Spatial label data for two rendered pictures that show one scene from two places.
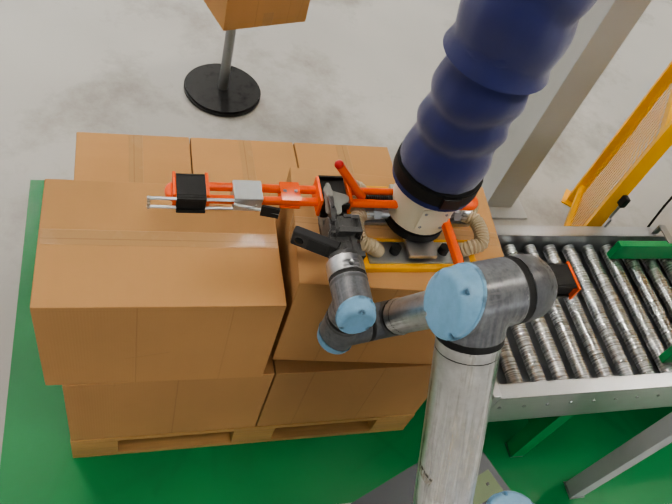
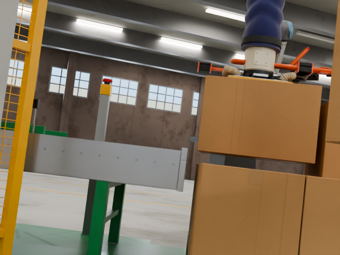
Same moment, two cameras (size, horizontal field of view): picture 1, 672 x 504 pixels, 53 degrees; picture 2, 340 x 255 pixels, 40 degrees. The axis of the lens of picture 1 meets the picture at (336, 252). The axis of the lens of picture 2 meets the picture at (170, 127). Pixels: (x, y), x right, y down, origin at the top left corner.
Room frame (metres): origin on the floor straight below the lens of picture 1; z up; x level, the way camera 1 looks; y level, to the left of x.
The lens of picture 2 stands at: (3.78, 0.75, 0.53)
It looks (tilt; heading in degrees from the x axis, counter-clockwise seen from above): 4 degrees up; 210
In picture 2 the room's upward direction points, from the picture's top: 7 degrees clockwise
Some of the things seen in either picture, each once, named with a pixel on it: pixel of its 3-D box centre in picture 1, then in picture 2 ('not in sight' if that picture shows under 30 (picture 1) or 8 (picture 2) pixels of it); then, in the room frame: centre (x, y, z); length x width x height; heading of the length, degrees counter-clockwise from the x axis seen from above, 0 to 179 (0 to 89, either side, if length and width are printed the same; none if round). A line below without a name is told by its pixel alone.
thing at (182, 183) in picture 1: (190, 190); not in sight; (1.03, 0.38, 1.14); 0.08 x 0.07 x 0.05; 117
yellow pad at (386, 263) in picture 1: (418, 252); not in sight; (1.22, -0.20, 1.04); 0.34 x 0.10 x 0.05; 117
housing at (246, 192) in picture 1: (246, 195); not in sight; (1.09, 0.25, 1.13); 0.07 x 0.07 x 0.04; 27
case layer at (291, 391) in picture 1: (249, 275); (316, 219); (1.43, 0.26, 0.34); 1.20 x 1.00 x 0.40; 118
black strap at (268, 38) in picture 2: (438, 170); (261, 44); (1.30, -0.16, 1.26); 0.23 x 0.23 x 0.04
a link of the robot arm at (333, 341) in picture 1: (343, 327); not in sight; (0.91, -0.08, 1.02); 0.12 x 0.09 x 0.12; 129
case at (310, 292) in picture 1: (379, 271); (256, 122); (1.29, -0.14, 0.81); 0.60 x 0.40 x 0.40; 113
